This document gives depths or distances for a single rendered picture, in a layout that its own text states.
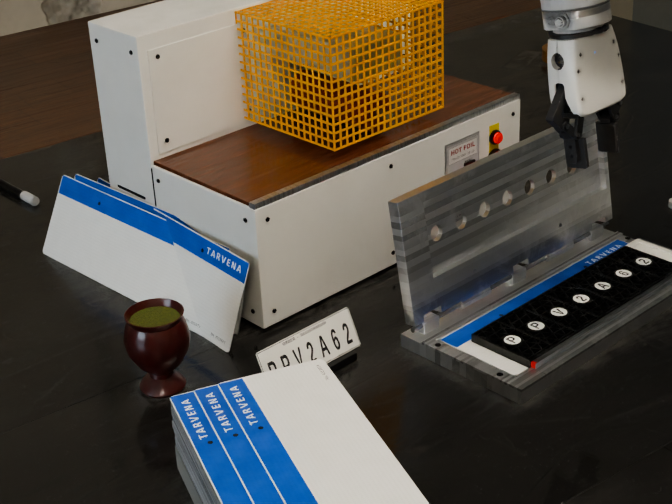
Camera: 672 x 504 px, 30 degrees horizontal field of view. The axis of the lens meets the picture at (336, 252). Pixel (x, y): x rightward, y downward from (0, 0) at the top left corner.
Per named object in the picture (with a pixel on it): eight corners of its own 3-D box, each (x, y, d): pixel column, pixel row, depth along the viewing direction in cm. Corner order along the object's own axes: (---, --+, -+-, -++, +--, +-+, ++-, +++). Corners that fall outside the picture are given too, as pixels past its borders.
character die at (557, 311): (577, 339, 165) (577, 331, 164) (518, 314, 171) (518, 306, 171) (599, 325, 168) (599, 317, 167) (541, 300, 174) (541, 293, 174)
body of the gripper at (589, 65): (576, 30, 150) (587, 121, 154) (626, 11, 156) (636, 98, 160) (527, 31, 155) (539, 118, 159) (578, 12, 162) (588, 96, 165)
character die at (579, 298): (599, 325, 168) (599, 317, 167) (541, 300, 174) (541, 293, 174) (621, 311, 171) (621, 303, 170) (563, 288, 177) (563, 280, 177)
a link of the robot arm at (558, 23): (579, 12, 149) (582, 37, 150) (623, -5, 155) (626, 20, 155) (525, 13, 155) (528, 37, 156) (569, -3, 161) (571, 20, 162)
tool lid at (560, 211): (397, 202, 159) (387, 201, 161) (416, 337, 166) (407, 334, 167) (603, 108, 186) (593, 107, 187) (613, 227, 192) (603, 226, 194)
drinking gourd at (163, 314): (128, 407, 159) (118, 332, 154) (131, 371, 166) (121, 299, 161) (196, 401, 159) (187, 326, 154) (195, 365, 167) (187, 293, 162)
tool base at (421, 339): (521, 405, 155) (521, 380, 154) (400, 346, 169) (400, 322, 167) (714, 279, 182) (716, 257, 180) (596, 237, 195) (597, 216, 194)
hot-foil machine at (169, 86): (264, 336, 173) (243, 73, 156) (99, 247, 200) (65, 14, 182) (592, 171, 218) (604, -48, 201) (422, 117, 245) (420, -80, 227)
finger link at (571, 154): (568, 123, 155) (575, 175, 157) (584, 116, 156) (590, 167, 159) (548, 122, 157) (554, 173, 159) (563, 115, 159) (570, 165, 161)
